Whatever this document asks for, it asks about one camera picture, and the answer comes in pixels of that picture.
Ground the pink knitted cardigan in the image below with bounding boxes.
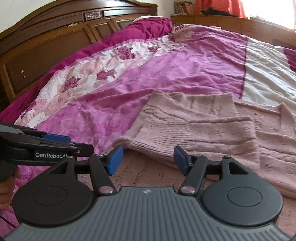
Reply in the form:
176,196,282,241
116,90,296,199

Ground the carved wooden headboard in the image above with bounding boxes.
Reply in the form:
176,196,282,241
0,0,159,112

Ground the magenta pillow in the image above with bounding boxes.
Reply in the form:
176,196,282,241
126,17,174,39

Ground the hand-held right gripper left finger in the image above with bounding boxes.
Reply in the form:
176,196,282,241
48,146,124,196

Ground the dark cloth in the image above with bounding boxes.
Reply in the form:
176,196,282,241
201,7,234,17

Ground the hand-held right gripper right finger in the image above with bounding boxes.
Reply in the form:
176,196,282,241
173,146,249,195

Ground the pink fuzzy blanket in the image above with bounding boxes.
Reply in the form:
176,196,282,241
171,23,195,42

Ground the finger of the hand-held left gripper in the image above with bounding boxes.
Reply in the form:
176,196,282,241
67,142,95,156
42,134,72,143

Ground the wooden bed side board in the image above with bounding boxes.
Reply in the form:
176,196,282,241
172,14,296,50

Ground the pink floral striped quilt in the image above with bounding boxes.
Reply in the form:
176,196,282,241
0,17,296,234

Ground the person's left hand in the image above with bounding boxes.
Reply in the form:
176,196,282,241
0,170,22,210

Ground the orange curtain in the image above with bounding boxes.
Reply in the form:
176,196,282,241
193,0,249,18

